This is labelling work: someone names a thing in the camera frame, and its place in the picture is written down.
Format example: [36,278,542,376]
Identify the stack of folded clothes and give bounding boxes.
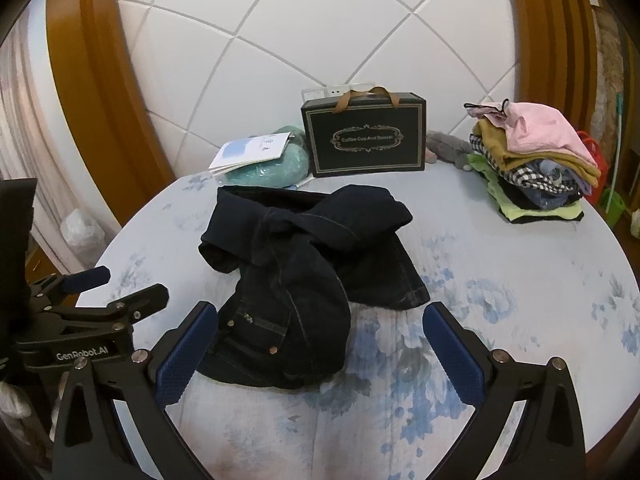
[464,101,603,223]

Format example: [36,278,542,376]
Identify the white paper booklet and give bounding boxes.
[207,131,293,173]

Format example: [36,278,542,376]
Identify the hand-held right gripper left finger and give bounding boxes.
[50,301,221,480]

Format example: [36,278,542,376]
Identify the light teal pole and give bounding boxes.
[605,92,623,211]

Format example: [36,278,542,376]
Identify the dark denim jeans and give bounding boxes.
[197,185,432,391]

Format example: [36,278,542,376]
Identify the white wall socket panel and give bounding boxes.
[302,80,376,102]

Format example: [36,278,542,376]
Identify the grey plush toy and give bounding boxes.
[425,131,476,171]

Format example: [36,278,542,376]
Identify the teal cloth in plastic bag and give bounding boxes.
[220,125,312,187]

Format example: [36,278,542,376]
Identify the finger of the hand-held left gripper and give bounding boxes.
[50,283,170,333]
[30,266,112,311]

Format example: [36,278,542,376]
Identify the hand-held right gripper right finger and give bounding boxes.
[422,301,588,480]

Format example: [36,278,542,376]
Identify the clear plastic bag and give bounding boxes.
[60,207,106,256]

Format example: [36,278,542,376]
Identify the red bag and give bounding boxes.
[575,130,611,196]

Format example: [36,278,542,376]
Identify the black gift box brown handles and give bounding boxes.
[300,87,427,178]

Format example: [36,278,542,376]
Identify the green plastic container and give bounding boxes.
[600,187,633,216]

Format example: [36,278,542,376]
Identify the padded headboard with wooden frame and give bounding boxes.
[45,0,601,231]

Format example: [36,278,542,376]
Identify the pale sheer curtain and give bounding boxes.
[0,25,101,271]

